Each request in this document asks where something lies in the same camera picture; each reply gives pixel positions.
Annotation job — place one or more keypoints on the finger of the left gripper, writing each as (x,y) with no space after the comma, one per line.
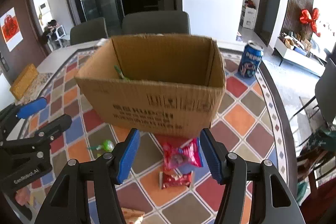
(34,146)
(13,113)

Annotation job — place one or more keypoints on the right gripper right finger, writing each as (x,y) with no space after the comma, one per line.
(230,170)

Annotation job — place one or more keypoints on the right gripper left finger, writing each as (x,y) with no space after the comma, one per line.
(109,170)

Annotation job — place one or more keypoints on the green lollipop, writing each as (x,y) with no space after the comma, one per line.
(107,146)
(120,73)

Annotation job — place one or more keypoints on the pink clear-window snack bag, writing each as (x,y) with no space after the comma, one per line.
(174,157)

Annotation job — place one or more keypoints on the beige cracker packet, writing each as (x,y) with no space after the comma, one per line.
(132,216)

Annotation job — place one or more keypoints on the colourful checkered table mat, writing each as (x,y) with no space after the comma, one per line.
(250,122)

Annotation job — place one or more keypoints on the dark red snack packet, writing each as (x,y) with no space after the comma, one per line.
(176,180)

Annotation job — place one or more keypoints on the red paper door decoration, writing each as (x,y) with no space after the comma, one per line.
(10,29)

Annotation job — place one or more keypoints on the brown cardboard box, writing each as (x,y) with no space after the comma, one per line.
(177,83)

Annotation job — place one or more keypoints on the blue Pepsi can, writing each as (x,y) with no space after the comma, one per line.
(250,59)

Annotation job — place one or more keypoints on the grey chair far left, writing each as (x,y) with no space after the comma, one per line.
(91,30)

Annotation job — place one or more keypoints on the dark grey chair right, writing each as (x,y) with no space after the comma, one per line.
(325,93)

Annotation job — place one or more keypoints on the white tv cabinet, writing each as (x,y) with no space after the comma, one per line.
(301,58)

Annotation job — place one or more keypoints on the grey chair behind box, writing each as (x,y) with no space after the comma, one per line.
(156,22)

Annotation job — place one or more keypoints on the red ribbon bow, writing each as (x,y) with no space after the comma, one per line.
(310,18)

